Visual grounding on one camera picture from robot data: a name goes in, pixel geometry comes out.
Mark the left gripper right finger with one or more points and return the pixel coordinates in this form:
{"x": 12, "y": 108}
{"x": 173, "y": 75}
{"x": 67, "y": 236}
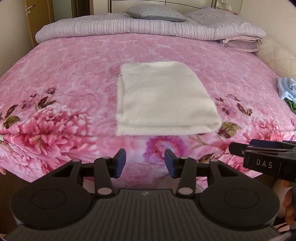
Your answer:
{"x": 176, "y": 166}

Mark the light blue garment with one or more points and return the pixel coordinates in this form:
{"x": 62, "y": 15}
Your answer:
{"x": 286, "y": 88}

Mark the cream padded headboard cushion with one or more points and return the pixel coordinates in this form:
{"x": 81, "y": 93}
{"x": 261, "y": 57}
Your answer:
{"x": 277, "y": 57}

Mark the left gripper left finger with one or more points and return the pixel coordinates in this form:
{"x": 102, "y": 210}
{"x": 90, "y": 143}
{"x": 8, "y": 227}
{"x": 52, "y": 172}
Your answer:
{"x": 114, "y": 165}

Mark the pink rose blanket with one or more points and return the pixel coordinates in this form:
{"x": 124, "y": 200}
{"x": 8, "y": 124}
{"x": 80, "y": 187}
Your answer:
{"x": 58, "y": 103}

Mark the grey checked pillow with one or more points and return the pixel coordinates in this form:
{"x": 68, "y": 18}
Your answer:
{"x": 154, "y": 12}

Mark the wooden door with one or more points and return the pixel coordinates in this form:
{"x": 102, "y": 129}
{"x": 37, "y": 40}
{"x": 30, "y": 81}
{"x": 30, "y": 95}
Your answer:
{"x": 38, "y": 14}

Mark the cream wardrobe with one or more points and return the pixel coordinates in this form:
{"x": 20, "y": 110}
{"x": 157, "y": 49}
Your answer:
{"x": 182, "y": 6}

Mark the round vanity mirror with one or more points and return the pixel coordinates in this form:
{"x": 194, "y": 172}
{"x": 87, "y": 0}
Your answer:
{"x": 233, "y": 6}

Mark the cream knit sweater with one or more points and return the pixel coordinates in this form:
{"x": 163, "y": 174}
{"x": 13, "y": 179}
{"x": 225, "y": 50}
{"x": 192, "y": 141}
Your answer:
{"x": 163, "y": 99}

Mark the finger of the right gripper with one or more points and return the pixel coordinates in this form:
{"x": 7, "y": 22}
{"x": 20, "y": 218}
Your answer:
{"x": 239, "y": 149}
{"x": 272, "y": 144}

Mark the person's right hand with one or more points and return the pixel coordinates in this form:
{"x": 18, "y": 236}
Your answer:
{"x": 288, "y": 203}

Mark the green knit garment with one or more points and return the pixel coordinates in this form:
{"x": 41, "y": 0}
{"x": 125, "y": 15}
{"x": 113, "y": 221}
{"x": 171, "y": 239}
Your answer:
{"x": 291, "y": 104}

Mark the lilac striped quilt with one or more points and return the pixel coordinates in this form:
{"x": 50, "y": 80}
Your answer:
{"x": 205, "y": 24}

